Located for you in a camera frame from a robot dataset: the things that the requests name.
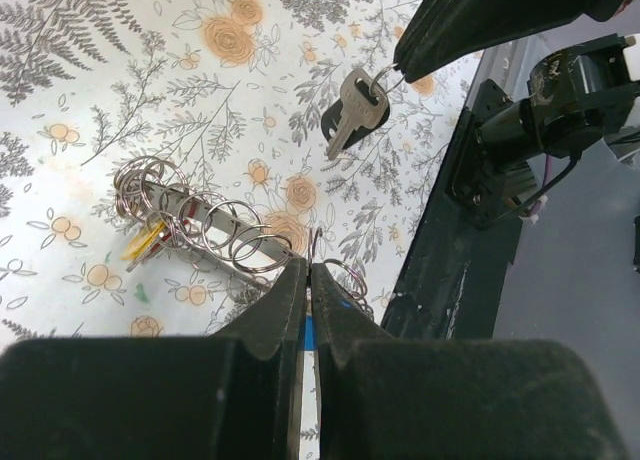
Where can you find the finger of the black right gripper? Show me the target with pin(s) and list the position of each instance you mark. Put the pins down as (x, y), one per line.
(480, 25)
(450, 15)

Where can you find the silver key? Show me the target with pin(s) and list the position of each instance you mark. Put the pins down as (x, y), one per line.
(363, 105)

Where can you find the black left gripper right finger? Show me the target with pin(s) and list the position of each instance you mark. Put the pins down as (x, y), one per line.
(381, 397)

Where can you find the blue key tag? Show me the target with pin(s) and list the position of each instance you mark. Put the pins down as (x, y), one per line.
(310, 332)

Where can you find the floral table mat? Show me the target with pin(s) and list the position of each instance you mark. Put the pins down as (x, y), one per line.
(243, 96)

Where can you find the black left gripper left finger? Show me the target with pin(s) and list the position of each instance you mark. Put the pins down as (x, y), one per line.
(235, 394)

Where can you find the steel disc with keyrings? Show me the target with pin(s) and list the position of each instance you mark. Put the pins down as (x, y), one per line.
(232, 236)

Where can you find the red key tag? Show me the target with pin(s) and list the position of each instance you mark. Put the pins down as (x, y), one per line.
(170, 231)

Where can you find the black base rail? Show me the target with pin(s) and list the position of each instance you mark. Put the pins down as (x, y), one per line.
(451, 281)

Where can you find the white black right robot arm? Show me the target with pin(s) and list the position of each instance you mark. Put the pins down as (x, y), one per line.
(577, 95)

